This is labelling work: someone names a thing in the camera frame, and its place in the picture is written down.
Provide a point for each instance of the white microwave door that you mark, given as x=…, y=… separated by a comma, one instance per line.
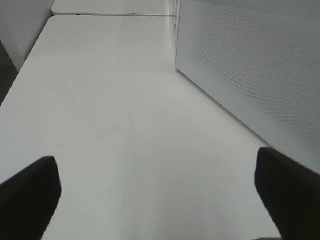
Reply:
x=261, y=60

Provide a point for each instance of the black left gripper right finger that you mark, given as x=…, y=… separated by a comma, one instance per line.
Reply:
x=290, y=193

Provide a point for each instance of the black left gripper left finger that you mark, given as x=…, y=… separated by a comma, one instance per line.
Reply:
x=29, y=199

